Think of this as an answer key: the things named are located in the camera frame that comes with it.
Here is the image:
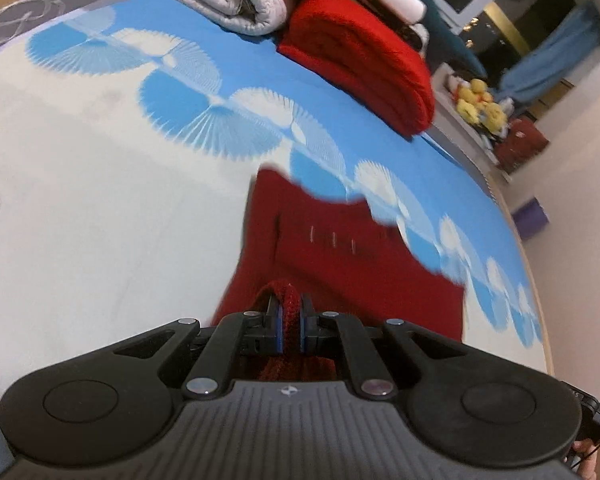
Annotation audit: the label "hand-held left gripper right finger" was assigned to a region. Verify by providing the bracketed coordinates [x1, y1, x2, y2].
[300, 295, 473, 401]

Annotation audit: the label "folded red blanket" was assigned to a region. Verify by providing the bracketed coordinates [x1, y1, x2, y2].
[277, 0, 437, 139]

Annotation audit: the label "person's right hand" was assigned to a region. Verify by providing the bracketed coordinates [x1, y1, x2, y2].
[571, 437, 600, 480]

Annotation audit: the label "blue curtain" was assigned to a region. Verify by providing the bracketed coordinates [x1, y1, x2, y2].
[495, 2, 600, 111]

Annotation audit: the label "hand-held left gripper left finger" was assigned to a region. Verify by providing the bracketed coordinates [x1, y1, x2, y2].
[110, 297, 284, 401]

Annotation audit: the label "yellow plush toys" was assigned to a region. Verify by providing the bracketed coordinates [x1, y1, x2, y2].
[450, 77, 511, 135]

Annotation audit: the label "blue and white printed bedsheet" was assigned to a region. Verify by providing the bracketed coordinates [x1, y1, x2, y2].
[0, 0, 553, 411]

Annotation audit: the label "red knitted small garment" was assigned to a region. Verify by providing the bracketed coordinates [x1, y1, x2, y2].
[212, 167, 468, 383]

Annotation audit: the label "teal cloth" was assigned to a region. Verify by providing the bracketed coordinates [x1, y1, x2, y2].
[380, 0, 488, 78]

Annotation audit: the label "red bag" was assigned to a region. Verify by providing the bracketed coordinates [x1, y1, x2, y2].
[495, 117, 551, 171]

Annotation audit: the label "purple box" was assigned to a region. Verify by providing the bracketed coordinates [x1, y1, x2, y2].
[511, 197, 551, 239]

